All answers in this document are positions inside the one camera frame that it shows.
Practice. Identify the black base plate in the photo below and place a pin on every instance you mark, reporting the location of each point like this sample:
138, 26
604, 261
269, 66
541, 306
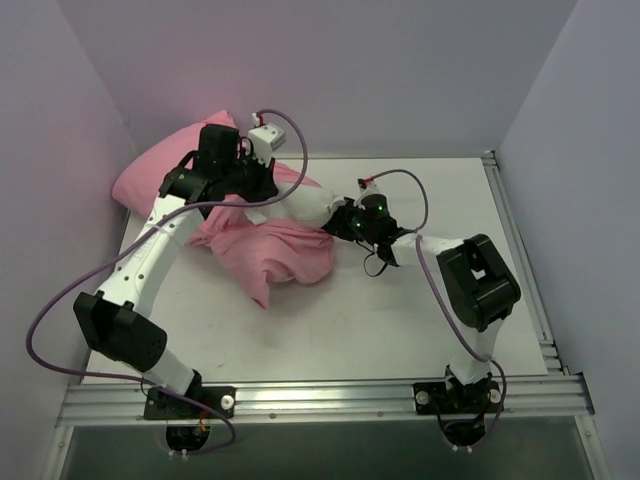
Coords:
200, 405
460, 410

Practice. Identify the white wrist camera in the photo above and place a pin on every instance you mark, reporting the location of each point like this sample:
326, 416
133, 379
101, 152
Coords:
265, 139
367, 186

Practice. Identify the aluminium back rail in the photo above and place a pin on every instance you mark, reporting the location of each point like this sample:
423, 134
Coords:
400, 156

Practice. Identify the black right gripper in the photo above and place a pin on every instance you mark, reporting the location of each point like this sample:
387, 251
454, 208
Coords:
338, 223

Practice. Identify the pink floral pillowcase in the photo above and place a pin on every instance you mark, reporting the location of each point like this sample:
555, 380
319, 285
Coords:
255, 256

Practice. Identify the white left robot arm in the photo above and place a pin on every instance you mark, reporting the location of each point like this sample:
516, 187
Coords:
115, 320

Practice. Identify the aluminium rail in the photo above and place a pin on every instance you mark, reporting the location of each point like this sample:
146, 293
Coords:
400, 156
523, 266
330, 401

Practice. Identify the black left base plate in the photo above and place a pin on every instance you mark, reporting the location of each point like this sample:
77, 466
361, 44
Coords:
200, 405

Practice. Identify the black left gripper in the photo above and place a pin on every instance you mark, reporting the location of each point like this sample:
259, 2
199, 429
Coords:
261, 185

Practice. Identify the aluminium right side rail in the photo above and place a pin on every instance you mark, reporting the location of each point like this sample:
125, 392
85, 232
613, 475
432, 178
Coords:
523, 266

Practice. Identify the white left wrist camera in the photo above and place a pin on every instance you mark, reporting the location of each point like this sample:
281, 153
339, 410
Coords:
265, 139

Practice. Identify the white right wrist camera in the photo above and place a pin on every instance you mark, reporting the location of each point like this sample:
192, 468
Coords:
367, 186

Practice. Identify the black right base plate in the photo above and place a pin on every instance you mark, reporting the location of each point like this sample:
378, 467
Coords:
460, 410

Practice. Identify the aluminium front rail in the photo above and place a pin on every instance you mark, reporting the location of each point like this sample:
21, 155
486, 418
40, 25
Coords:
330, 401

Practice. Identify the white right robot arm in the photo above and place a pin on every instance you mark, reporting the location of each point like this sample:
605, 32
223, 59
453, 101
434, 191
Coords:
468, 277

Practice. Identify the white pillow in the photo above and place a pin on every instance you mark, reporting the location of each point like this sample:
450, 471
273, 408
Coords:
309, 205

